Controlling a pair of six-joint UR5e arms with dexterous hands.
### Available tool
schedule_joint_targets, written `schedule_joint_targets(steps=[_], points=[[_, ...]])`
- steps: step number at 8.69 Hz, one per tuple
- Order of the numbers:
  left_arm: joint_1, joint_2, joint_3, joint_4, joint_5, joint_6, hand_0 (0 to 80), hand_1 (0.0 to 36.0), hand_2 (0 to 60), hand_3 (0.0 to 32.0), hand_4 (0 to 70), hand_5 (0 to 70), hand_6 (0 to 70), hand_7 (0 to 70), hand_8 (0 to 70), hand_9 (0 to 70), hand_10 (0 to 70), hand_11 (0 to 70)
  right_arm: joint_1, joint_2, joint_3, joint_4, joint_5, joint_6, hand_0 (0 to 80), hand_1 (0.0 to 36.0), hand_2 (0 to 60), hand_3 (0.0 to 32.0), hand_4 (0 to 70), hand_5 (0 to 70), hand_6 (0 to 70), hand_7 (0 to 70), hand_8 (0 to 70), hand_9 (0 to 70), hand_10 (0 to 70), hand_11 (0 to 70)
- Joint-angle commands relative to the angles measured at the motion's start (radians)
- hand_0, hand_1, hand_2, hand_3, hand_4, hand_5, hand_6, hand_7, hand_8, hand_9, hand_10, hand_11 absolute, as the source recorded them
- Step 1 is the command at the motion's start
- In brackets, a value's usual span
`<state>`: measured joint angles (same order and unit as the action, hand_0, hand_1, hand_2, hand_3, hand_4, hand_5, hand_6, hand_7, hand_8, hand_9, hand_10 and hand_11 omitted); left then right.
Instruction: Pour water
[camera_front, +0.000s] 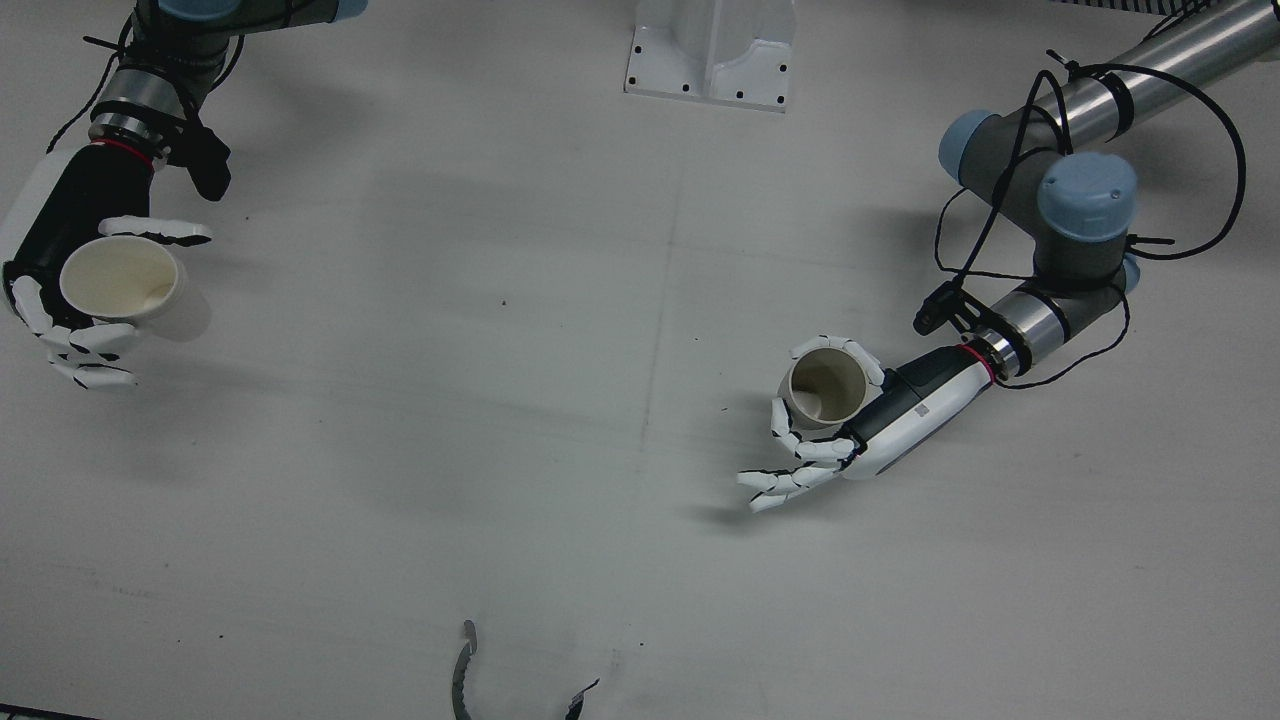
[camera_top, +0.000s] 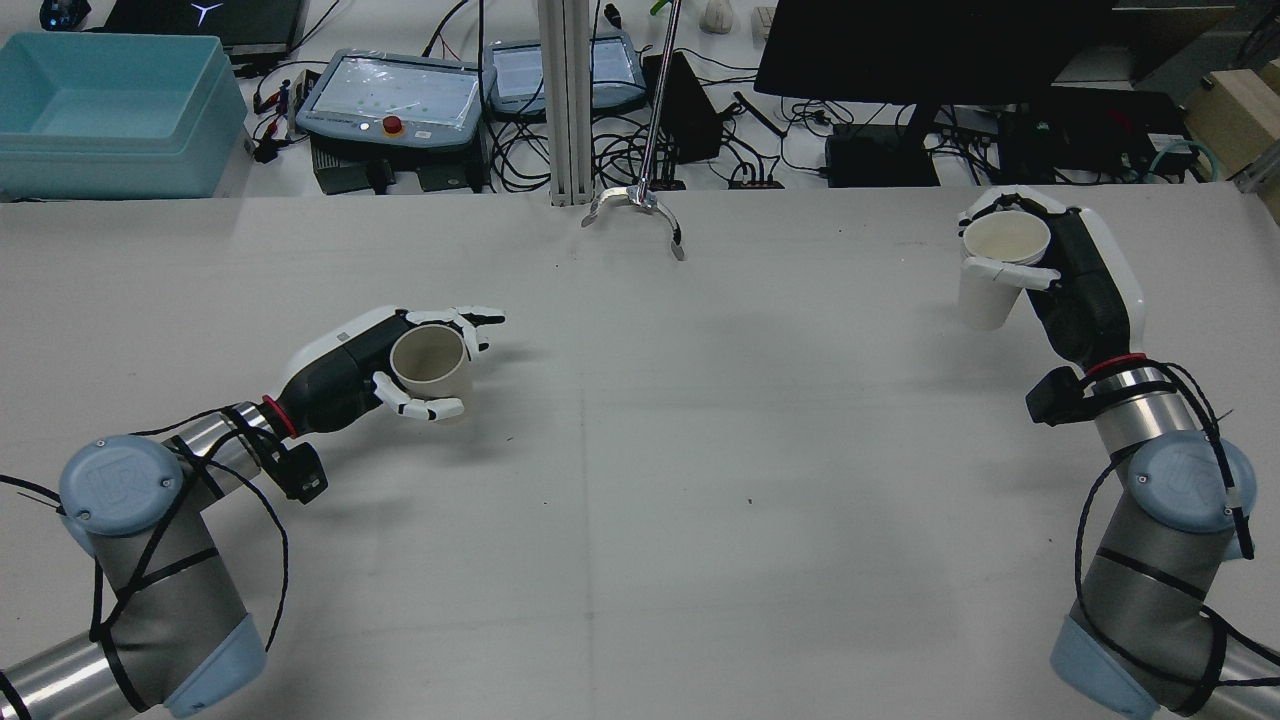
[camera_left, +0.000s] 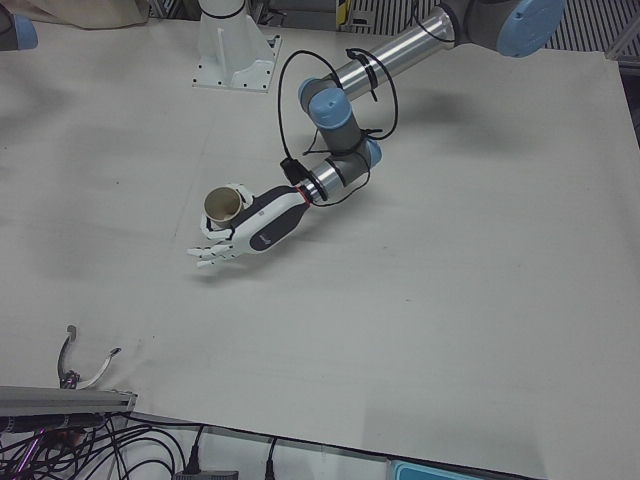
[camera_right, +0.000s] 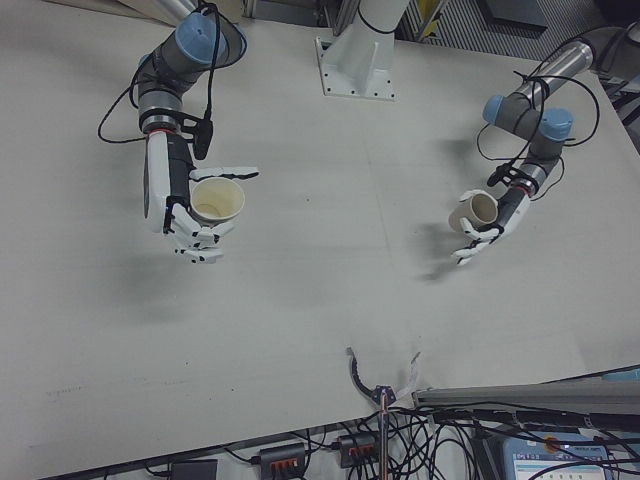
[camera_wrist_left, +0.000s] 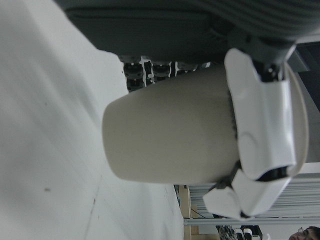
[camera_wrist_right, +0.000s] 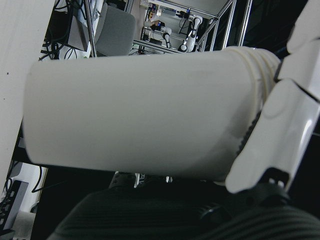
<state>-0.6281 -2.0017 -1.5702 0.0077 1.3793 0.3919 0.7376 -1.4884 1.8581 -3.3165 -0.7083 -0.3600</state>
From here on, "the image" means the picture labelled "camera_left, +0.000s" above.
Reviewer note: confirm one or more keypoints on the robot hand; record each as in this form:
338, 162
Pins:
270, 225

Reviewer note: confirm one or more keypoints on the beige paper cup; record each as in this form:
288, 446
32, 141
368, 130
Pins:
222, 204

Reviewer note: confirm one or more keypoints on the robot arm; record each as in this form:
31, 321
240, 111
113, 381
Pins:
400, 50
15, 30

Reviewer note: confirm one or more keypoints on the dark grey power brick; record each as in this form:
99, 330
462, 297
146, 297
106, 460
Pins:
207, 475

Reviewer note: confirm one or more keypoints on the beige cardboard sheet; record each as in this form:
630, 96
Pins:
85, 12

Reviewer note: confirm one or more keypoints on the teal plastic bin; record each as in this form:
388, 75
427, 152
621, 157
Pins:
470, 471

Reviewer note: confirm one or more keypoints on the silver metal rod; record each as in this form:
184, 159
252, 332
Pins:
27, 450

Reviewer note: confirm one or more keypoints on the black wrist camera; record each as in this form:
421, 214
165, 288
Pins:
291, 170

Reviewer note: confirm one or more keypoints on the white pedestal mount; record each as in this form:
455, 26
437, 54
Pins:
235, 50

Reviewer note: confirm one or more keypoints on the yellow black striped post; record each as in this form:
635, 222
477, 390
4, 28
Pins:
344, 11

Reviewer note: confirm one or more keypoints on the silver curved clamp bracket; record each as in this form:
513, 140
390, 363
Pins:
75, 380

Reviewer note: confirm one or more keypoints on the aluminium extrusion post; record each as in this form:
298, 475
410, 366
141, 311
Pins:
65, 398

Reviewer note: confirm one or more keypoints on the aluminium frame rail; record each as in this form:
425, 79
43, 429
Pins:
625, 40

